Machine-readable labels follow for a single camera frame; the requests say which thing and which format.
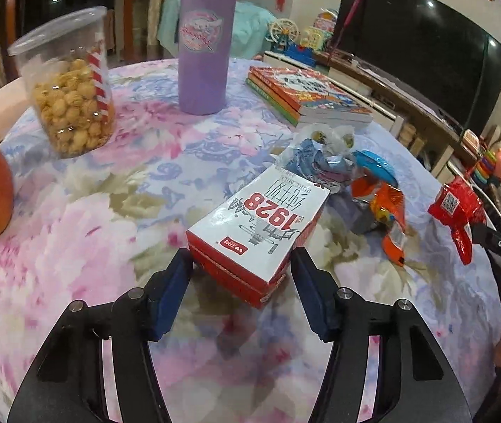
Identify rainbow ring stacker toy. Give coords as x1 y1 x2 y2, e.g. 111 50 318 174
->
473 150 500 186

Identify stack of books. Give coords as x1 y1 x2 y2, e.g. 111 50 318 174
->
249 65 374 123

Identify colourful toy house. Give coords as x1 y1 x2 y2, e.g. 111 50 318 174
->
301 26 328 51

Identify blue orange snack wrapper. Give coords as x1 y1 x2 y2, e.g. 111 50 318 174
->
350 150 408 268

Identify silver blue crumpled wrapper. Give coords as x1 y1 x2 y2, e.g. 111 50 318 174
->
283 139 359 195

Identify ferris wheel toy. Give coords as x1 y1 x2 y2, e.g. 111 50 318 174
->
268 18 299 51

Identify white brown television cabinet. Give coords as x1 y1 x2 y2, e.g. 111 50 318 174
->
263 48 480 177

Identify red snack wrapper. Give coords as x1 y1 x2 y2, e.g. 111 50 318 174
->
428 175 484 265

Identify orange spine book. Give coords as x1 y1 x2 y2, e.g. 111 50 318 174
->
247 75 372 121

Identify blue toy base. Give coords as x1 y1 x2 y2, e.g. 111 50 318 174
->
277 44 317 62

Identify teal cloth covered furniture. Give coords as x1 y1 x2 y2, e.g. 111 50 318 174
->
162 0 277 60

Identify black flat television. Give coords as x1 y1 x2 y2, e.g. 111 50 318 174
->
330 0 501 135

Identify floral tablecloth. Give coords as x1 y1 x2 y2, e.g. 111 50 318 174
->
0 57 501 423

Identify clear jar of snack balls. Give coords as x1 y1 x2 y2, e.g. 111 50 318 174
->
8 5 116 158

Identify red white milk carton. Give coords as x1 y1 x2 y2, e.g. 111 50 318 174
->
186 165 332 309

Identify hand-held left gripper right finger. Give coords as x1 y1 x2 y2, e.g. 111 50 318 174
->
291 247 473 423

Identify clear plastic snack bag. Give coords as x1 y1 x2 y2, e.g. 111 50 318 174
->
294 122 357 151

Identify pink stick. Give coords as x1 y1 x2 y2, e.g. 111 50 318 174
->
330 0 371 67

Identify purple thermos bottle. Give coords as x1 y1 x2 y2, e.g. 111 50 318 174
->
177 0 240 116

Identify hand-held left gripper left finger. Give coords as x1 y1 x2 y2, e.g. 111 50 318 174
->
7 249 194 423

